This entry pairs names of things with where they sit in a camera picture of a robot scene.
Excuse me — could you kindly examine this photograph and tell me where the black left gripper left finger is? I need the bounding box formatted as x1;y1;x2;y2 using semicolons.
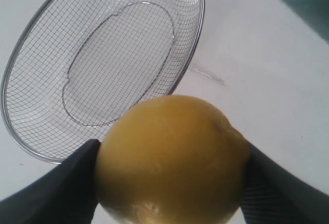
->
1;139;100;223

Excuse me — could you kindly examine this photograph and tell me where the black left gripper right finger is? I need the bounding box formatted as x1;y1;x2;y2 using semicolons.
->
241;144;328;223

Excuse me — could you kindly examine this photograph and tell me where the yellow lemon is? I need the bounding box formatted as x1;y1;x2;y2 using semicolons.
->
95;95;250;223

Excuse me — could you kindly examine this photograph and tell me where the oval steel mesh basket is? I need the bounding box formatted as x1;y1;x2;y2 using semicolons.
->
1;0;205;164

